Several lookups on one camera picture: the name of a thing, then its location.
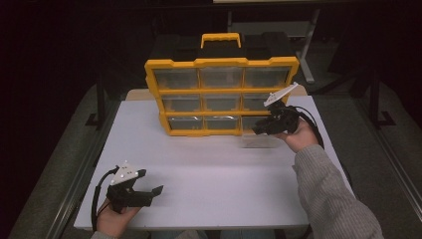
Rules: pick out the person's right hand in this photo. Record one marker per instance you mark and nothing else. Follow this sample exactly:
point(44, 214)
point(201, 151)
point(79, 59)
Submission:
point(303, 137)

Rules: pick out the aluminium rail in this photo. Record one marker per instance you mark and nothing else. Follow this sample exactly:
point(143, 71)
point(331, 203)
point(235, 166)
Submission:
point(74, 192)
point(394, 166)

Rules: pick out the grid of clear cabinet drawers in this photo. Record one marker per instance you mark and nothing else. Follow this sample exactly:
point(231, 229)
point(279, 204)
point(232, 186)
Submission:
point(220, 78)

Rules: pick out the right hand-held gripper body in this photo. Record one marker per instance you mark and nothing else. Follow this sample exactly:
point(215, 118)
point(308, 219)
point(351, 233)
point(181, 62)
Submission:
point(285, 119)

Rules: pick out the person's left hand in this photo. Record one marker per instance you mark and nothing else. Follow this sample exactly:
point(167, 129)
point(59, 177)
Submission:
point(113, 221)

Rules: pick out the white metal table frame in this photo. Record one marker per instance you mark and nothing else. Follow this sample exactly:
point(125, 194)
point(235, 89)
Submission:
point(307, 49)

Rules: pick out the black metal stand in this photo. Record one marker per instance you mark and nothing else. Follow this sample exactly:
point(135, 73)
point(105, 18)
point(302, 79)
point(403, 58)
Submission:
point(375, 99)
point(100, 99)

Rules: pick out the transparent plastic storage drawer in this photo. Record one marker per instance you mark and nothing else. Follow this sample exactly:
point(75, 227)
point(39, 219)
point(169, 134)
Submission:
point(260, 141)

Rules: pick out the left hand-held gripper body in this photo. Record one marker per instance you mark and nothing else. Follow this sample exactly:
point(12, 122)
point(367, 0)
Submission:
point(129, 198)

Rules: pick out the yellow black organizer cabinet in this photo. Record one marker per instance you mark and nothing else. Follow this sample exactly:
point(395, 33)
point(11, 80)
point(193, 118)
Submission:
point(219, 63)

